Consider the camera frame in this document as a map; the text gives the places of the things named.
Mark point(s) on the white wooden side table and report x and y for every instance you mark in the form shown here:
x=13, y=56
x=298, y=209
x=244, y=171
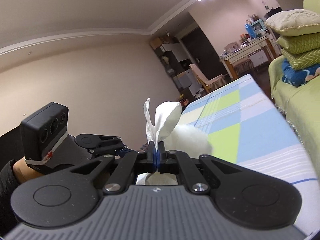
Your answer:
x=262, y=43

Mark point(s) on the lower green cushion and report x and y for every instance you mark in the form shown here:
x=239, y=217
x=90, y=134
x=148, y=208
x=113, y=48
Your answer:
x=303, y=60

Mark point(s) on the tall dark white cabinet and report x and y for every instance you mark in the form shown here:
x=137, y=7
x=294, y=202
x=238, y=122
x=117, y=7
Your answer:
x=176, y=64

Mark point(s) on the blue bottle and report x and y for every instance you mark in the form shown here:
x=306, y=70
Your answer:
x=250, y=31

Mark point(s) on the blue patterned blanket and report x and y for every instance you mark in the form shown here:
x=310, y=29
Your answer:
x=298, y=78

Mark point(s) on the white paper towel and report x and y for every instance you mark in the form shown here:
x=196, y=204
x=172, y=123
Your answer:
x=175, y=136

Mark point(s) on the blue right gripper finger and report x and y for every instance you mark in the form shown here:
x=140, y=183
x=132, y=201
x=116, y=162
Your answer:
x=124, y=151

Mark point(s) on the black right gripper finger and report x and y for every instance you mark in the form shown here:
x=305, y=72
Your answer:
x=166, y=162
x=147, y=160

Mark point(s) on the dark entrance door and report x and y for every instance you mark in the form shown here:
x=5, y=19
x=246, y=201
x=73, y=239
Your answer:
x=204, y=54

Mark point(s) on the checkered blue green tablecloth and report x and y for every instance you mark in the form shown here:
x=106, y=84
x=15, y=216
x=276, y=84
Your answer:
x=245, y=128

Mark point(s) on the bottles pack on floor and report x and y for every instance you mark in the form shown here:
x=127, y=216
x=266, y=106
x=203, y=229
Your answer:
x=184, y=101

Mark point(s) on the upper green cushion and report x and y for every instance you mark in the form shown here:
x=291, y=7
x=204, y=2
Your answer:
x=299, y=44

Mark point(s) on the beige cushion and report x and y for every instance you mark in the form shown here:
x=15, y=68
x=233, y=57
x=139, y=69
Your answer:
x=295, y=22

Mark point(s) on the green cushion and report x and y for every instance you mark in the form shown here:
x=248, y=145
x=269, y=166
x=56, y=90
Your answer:
x=303, y=60
x=299, y=44

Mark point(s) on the person's left hand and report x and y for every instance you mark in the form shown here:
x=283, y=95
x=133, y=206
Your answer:
x=23, y=172

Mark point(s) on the light blue microwave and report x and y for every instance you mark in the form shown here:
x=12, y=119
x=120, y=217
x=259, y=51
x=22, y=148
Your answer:
x=258, y=26

